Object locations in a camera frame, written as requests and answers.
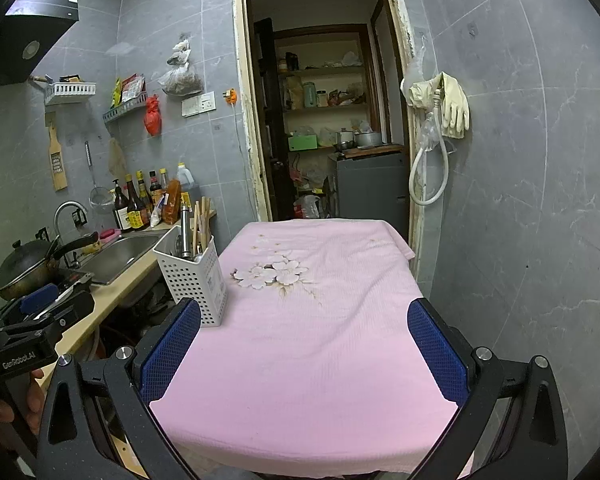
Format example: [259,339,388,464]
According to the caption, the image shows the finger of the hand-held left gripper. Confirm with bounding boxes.
[30,272,96,334]
[0,282,61,329]

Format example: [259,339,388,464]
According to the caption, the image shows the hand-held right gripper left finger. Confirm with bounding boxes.
[36,297,202,480]

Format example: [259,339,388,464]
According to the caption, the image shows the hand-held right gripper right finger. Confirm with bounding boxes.
[407,297,570,480]

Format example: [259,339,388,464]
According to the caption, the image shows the white perforated utensil basket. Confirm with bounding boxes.
[152,235,229,328]

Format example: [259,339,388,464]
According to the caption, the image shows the steel handle peeler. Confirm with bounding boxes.
[179,204,191,260]

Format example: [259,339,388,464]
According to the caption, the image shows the person's left hand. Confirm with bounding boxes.
[0,367,46,436]

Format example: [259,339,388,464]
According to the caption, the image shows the beige kitchen counter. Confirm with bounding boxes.
[35,210,218,391]

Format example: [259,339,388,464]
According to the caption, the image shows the black wok with lid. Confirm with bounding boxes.
[0,231,100,301]

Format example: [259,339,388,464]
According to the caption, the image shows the steel sink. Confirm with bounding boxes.
[75,232,168,286]

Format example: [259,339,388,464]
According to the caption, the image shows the chrome faucet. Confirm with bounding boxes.
[54,201,88,268]

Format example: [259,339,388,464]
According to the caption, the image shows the dark pump bottle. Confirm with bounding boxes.
[112,179,131,232]

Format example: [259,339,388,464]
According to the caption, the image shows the dark sauce bottle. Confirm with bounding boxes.
[124,174,145,231]

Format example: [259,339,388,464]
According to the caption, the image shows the steel strainer ladle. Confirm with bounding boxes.
[84,141,112,209]

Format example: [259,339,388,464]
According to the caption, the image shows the yellow cap sauce bottle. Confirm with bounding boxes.
[135,170,153,216]

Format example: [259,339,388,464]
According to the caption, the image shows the pink flowered tablecloth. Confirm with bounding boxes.
[100,218,476,480]

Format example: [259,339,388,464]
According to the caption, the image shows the wooden cutting paddle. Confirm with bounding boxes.
[45,112,68,192]

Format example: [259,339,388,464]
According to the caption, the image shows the orange seasoning packet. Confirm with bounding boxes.
[161,180,182,225]

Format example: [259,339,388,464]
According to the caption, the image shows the black cap sauce bottle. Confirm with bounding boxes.
[147,170,163,206]

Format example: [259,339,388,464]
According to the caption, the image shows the beige hanging bag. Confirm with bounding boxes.
[108,137,127,177]

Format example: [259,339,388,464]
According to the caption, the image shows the grey cabinet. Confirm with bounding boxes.
[328,152,411,241]

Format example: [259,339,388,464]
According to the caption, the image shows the white and red bag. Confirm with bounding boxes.
[294,195,323,220]

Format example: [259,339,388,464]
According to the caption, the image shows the red plastic bag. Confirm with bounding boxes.
[144,95,162,137]

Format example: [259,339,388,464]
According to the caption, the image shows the wooden board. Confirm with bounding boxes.
[337,145,405,160]

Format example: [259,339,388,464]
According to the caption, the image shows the clear hanging plastic bag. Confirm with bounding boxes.
[412,32,448,153]

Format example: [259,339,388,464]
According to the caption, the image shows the red seasoning packet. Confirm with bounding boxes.
[120,74,146,103]

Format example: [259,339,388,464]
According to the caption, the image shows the cream rubber glove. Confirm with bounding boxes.
[440,72,471,139]
[401,80,443,109]

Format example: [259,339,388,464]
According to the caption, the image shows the clear bag of dried goods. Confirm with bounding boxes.
[157,62,204,96]

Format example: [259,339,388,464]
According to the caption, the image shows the dark wooden door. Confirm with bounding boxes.
[252,17,291,223]

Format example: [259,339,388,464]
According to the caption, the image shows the black range hood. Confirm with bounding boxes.
[0,0,79,92]

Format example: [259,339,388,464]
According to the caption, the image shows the small white plastic bag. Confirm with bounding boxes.
[169,40,192,67]

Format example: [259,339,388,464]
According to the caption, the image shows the wooden shelf unit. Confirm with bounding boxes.
[272,24,383,153]

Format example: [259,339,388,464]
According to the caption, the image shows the white hose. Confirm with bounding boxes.
[409,91,450,206]

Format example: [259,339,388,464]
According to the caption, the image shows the metal wall shelf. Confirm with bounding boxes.
[102,94,147,124]

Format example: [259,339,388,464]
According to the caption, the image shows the white wall rack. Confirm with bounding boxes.
[44,81,97,106]

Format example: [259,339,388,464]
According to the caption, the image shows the white wall socket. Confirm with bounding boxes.
[181,91,216,118]

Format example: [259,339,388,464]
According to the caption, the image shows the white door frame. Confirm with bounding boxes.
[231,0,426,281]

